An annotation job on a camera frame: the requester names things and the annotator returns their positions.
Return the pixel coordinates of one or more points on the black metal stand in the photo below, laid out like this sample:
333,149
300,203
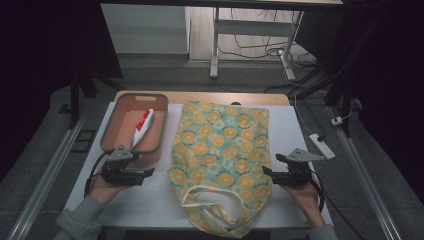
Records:
346,100
75,100

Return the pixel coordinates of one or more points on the yellow floral tote bag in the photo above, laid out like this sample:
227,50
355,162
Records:
223,143

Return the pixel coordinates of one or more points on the white and red toothpaste tube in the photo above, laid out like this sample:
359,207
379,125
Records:
144,123

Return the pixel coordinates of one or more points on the white cabinet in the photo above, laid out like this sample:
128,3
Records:
143,30

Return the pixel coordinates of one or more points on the person's right hand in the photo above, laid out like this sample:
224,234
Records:
306,198

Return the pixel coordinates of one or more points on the metal floor rail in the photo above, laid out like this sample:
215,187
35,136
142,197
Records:
46,176
366,186

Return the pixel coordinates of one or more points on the white-legged desk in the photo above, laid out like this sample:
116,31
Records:
214,50

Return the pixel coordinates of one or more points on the person's left hand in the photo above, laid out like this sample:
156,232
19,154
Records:
101,191

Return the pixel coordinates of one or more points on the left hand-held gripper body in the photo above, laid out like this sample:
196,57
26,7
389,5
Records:
118,173

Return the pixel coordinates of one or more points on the white table mat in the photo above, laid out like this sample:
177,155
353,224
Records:
150,200

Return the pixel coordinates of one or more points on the white power strip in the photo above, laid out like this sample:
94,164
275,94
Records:
321,146

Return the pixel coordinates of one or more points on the wooden table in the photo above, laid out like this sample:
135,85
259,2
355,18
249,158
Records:
206,97

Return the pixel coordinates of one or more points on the small white adapter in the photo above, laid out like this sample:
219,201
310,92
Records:
336,121

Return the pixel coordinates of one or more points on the orange plastic basket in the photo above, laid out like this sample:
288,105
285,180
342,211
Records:
153,133

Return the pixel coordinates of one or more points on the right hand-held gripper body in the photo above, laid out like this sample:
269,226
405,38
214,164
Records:
295,175

